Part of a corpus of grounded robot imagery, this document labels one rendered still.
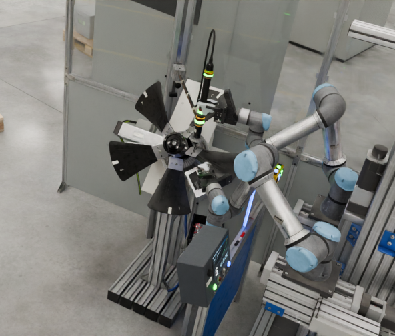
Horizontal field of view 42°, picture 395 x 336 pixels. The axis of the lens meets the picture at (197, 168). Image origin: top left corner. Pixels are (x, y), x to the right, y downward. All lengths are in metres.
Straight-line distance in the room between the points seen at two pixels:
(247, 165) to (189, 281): 0.51
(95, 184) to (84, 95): 0.72
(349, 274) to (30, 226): 2.35
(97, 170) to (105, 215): 0.35
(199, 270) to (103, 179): 2.25
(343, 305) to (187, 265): 0.76
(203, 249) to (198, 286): 0.14
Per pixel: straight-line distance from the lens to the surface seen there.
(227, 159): 2.60
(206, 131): 2.88
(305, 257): 2.05
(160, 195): 2.58
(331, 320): 2.28
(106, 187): 4.03
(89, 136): 3.89
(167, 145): 2.61
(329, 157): 2.66
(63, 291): 3.46
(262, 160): 2.07
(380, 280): 2.46
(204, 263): 1.87
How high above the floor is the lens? 2.51
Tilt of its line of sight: 32 degrees down
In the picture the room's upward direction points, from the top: 11 degrees clockwise
